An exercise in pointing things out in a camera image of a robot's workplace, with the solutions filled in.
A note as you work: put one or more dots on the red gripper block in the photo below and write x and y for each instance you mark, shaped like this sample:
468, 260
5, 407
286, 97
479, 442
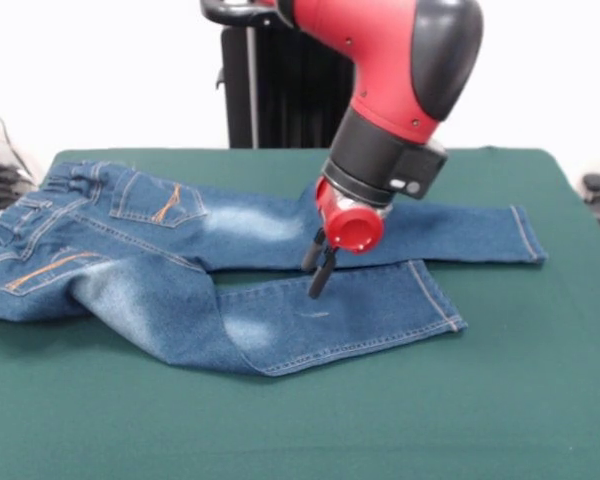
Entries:
347, 225

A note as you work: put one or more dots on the blue denim jeans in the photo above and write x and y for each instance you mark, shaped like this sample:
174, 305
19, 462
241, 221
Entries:
155, 300

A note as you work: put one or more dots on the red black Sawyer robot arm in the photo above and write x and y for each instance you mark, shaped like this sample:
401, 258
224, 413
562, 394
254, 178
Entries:
405, 90

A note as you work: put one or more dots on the dark green table cloth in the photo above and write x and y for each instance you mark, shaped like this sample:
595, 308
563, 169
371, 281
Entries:
380, 425

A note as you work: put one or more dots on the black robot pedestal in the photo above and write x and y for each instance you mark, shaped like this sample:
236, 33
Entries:
270, 85

